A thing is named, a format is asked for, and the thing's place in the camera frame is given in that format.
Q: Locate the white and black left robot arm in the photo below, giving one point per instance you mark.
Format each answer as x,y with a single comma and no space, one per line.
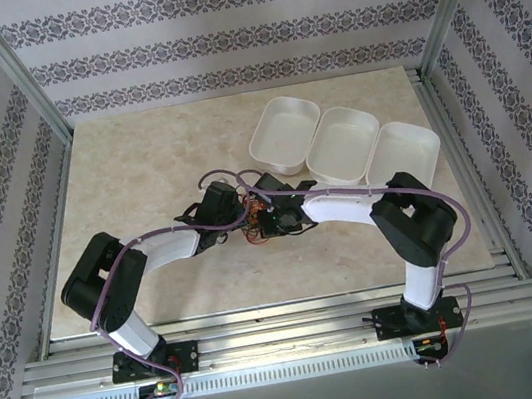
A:
173,249

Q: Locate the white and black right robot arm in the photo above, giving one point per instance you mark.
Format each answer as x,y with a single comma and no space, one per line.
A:
343,210

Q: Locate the white plastic tray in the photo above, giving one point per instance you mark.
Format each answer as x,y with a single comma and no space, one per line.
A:
405,152
281,136
344,146

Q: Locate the aluminium cross rails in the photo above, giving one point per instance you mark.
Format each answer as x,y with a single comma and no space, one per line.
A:
287,333

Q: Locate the small controller board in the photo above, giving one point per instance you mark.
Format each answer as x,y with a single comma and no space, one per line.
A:
428,343
160,389

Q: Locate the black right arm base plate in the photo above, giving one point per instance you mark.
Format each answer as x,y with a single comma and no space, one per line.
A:
389,322

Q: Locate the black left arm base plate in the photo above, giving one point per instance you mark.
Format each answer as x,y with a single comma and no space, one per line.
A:
189,356

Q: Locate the aluminium frame post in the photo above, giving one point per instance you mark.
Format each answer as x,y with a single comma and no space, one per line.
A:
21,76
453,2

